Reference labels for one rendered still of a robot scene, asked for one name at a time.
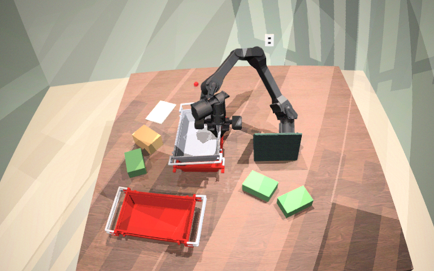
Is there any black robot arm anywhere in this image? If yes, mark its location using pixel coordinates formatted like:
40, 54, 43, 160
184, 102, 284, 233
190, 46, 298, 133

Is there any white flat rectangular sheet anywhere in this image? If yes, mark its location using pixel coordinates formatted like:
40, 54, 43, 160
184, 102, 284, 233
146, 100, 176, 124

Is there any light green rectangular block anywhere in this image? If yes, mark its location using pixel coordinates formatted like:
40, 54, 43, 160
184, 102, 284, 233
276, 186, 313, 218
124, 148, 147, 178
242, 170, 278, 202

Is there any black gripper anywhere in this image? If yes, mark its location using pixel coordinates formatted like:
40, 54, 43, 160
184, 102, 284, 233
194, 110, 242, 138

